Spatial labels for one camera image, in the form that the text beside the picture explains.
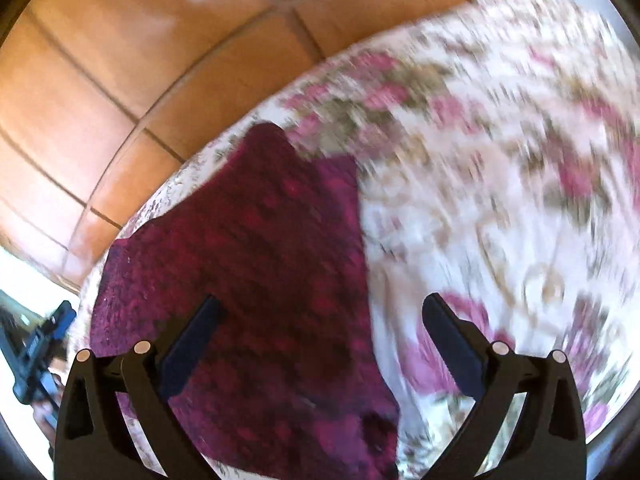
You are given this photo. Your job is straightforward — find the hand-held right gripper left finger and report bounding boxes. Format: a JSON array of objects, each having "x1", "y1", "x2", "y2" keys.
[{"x1": 52, "y1": 294, "x2": 227, "y2": 480}]

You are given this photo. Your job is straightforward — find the floral bedspread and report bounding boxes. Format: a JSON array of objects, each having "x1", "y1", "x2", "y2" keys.
[{"x1": 75, "y1": 0, "x2": 640, "y2": 480}]

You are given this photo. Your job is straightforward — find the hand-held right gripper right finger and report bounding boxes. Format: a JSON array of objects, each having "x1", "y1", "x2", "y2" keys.
[{"x1": 421, "y1": 292, "x2": 587, "y2": 480}]

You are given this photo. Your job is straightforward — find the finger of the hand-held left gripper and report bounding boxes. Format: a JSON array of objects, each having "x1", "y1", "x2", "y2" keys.
[{"x1": 44, "y1": 301, "x2": 77, "y2": 343}]

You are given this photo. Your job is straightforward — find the purple red knit sweater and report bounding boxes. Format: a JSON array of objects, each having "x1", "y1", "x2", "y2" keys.
[{"x1": 89, "y1": 122, "x2": 401, "y2": 480}]

